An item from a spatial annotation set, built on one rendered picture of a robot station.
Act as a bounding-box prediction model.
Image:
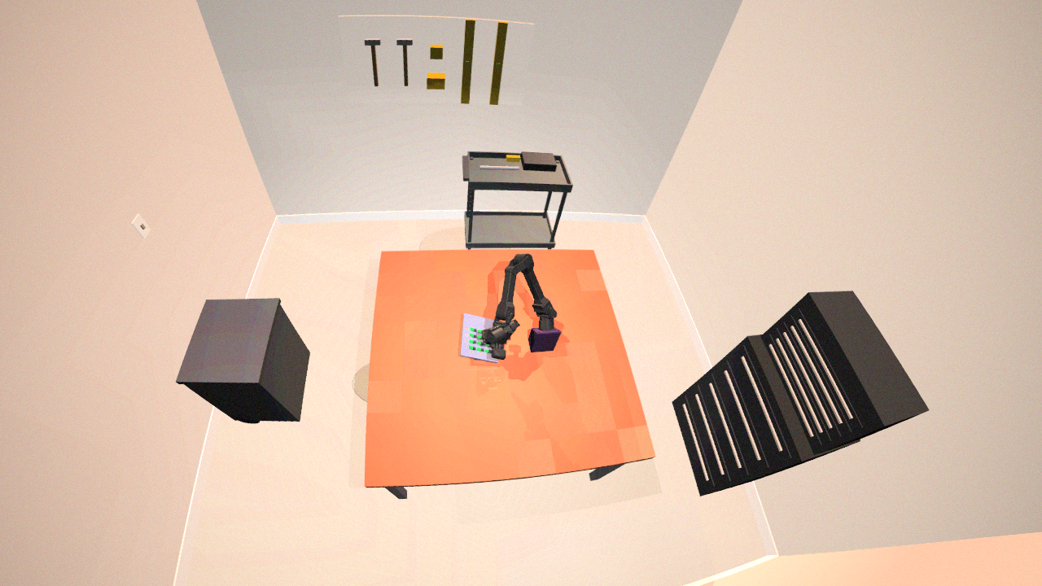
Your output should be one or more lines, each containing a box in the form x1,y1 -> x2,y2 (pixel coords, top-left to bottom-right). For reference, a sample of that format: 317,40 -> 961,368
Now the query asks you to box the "lavender switch panel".
460,313 -> 498,363

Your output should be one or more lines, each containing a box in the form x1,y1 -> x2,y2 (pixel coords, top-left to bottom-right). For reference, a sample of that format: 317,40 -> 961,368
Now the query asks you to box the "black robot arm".
482,253 -> 559,345

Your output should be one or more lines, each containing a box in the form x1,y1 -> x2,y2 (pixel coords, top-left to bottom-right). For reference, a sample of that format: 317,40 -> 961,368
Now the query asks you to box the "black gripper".
491,337 -> 510,360

